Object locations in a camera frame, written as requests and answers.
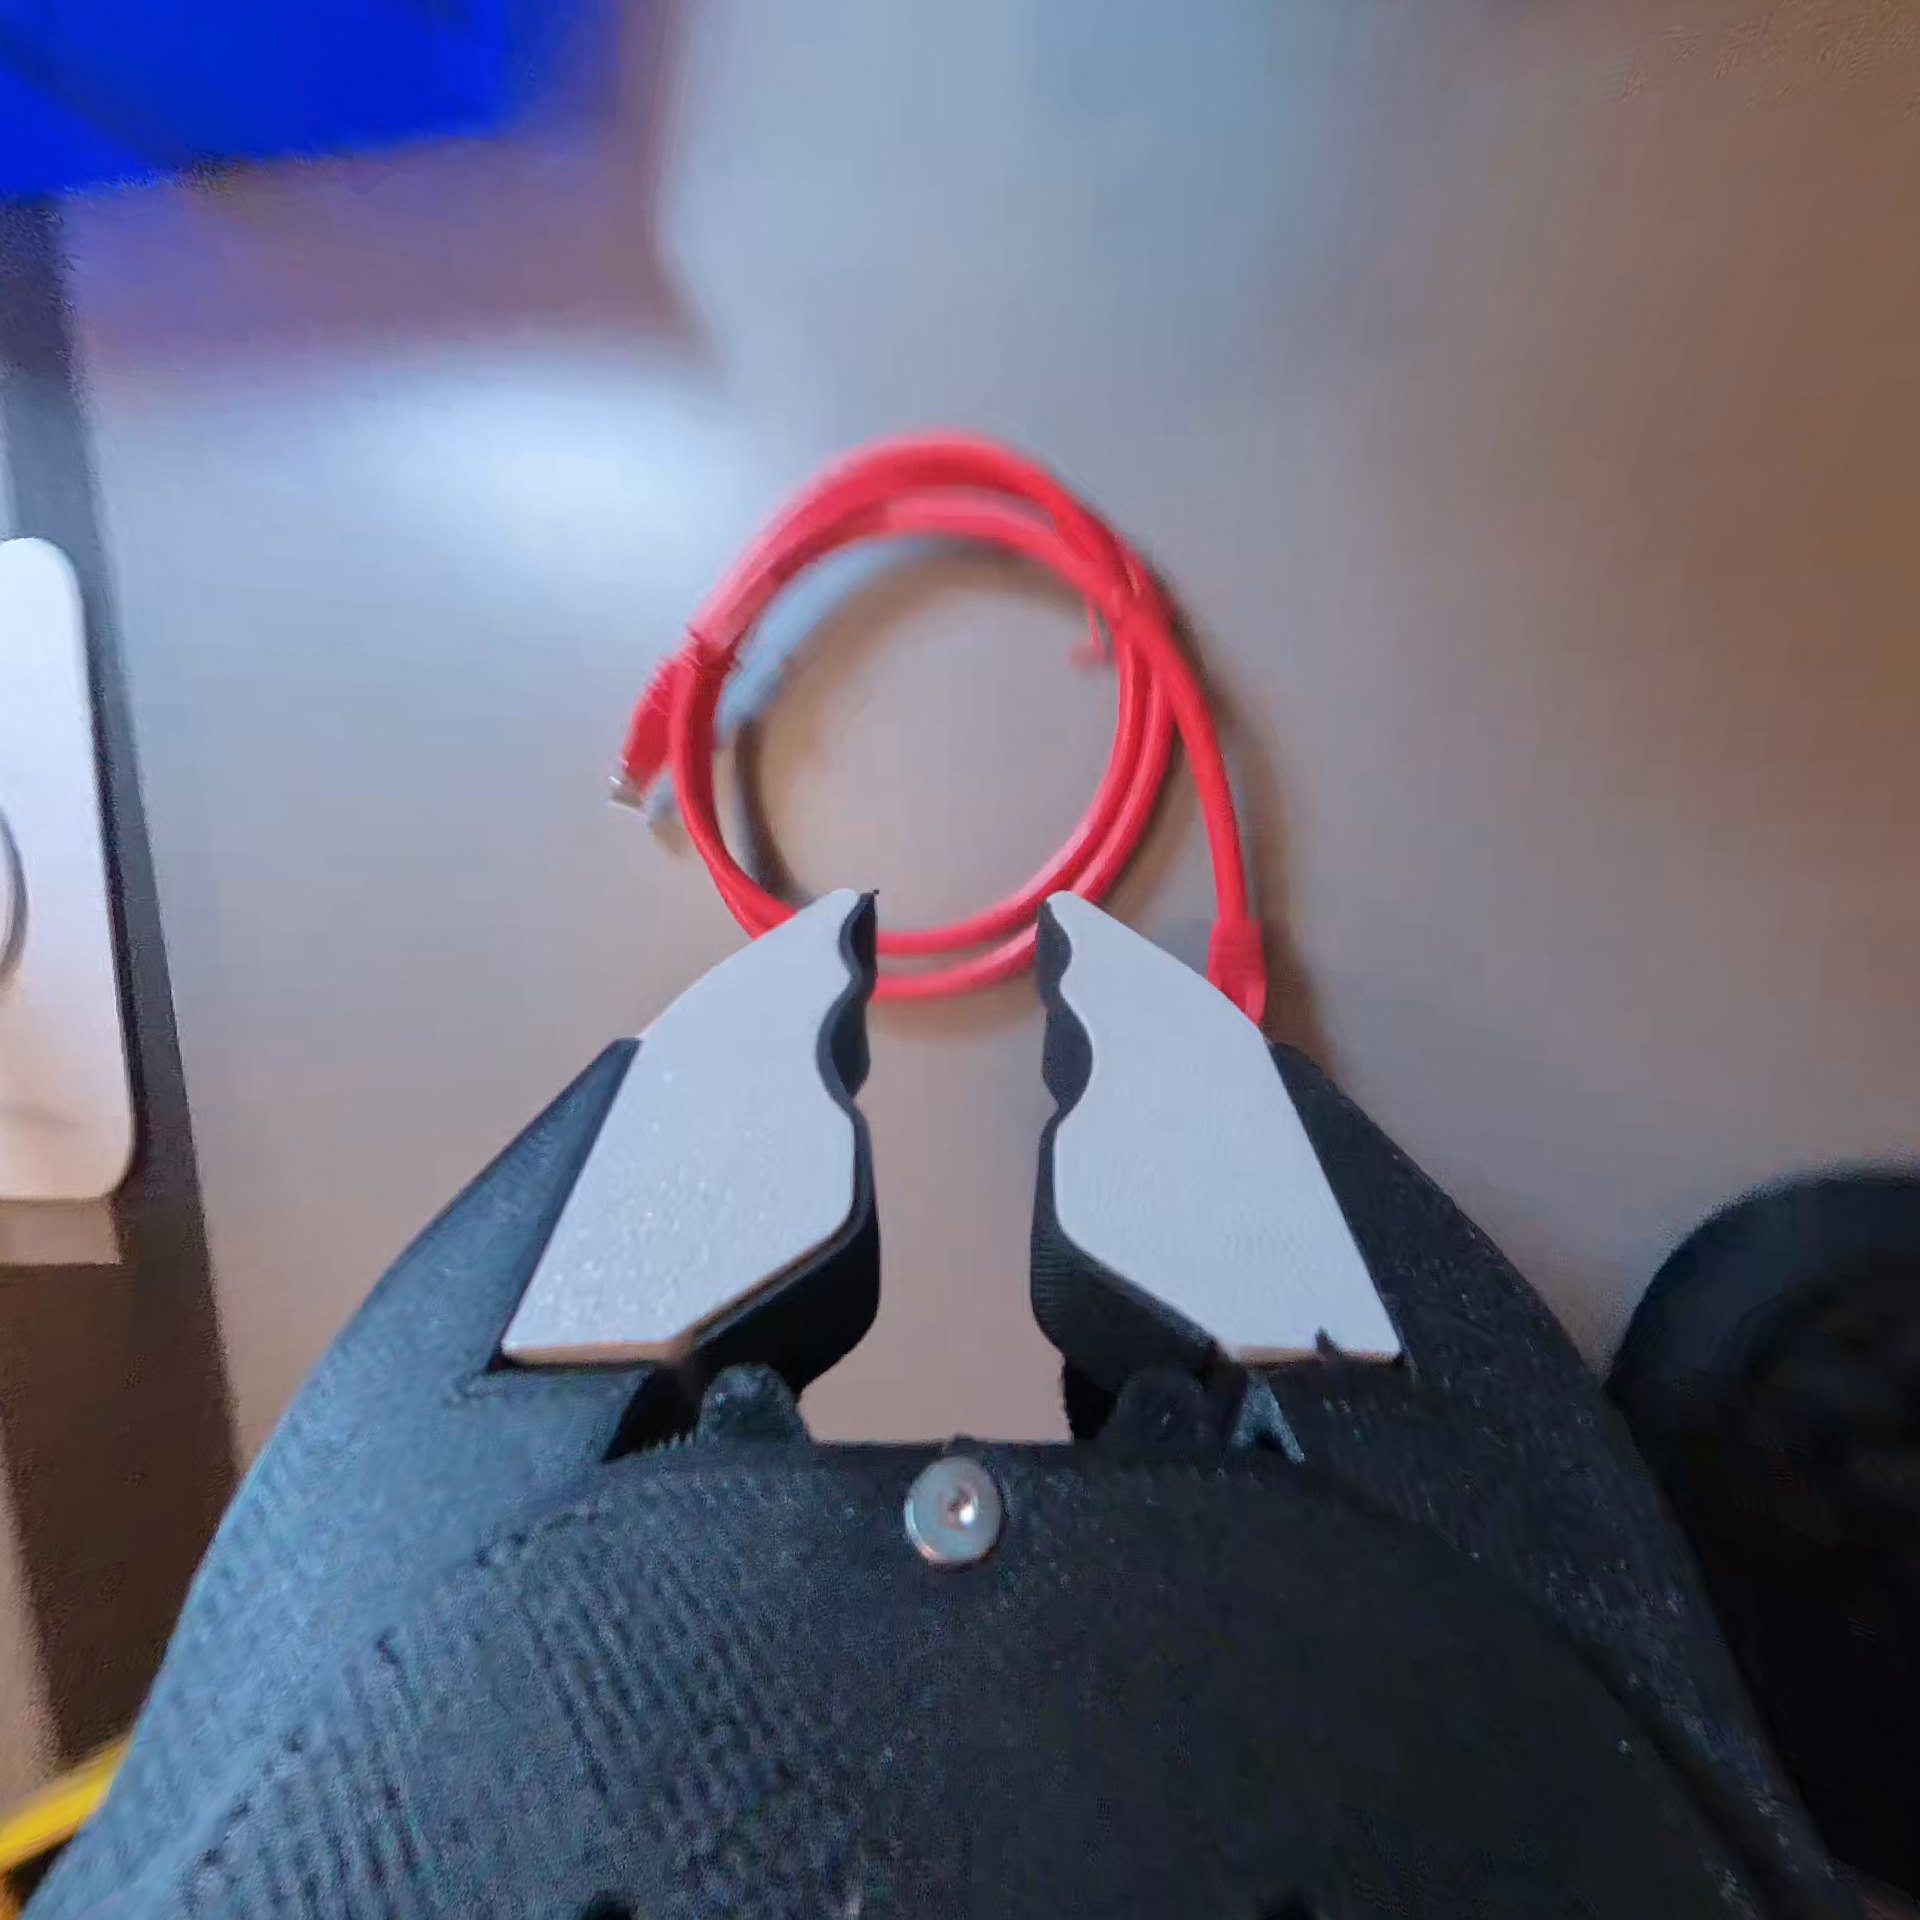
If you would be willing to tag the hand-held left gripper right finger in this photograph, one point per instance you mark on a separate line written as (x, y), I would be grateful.
(1200, 1172)

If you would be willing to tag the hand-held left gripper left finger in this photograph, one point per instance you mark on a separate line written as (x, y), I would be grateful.
(705, 1172)

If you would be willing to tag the yellow plastic bin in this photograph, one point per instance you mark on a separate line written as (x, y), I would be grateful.
(60, 1823)

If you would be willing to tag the blue plastic bin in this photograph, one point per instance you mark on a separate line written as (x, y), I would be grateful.
(225, 76)

